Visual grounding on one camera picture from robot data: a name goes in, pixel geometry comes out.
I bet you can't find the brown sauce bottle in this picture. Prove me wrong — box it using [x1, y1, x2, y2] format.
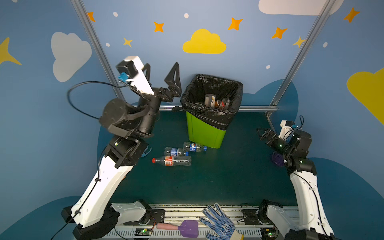
[214, 100, 221, 108]

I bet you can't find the purple toy shovel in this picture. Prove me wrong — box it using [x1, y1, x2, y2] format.
[157, 220, 199, 239]

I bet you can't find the blue dotted work glove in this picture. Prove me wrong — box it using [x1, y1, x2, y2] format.
[199, 203, 244, 240]

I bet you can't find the blue label bottle behind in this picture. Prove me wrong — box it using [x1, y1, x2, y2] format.
[183, 142, 207, 153]

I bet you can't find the green plastic bin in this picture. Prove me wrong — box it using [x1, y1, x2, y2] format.
[186, 112, 226, 149]

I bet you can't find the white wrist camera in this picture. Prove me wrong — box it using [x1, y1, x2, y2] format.
[116, 56, 154, 95]
[279, 120, 297, 140]

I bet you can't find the red label juice bottle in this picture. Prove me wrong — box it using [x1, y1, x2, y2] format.
[218, 98, 230, 110]

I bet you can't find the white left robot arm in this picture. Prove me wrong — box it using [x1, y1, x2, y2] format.
[61, 60, 182, 240]

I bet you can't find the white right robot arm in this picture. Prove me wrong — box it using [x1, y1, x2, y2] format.
[257, 129, 336, 240]

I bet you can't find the purple plastic vase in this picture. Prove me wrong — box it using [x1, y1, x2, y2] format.
[271, 152, 285, 167]

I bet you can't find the clear bottle red cap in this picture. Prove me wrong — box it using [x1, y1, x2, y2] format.
[152, 156, 192, 167]

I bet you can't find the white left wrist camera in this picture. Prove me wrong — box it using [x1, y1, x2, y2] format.
[116, 56, 154, 95]

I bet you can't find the blue label water bottle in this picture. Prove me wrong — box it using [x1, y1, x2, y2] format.
[164, 147, 189, 157]

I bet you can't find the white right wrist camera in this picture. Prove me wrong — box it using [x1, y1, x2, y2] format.
[279, 120, 297, 140]

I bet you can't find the black bin liner bag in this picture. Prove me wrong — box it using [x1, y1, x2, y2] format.
[181, 74, 244, 131]

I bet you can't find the blue plastic toy rake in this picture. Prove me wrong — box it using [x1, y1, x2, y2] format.
[142, 147, 152, 158]

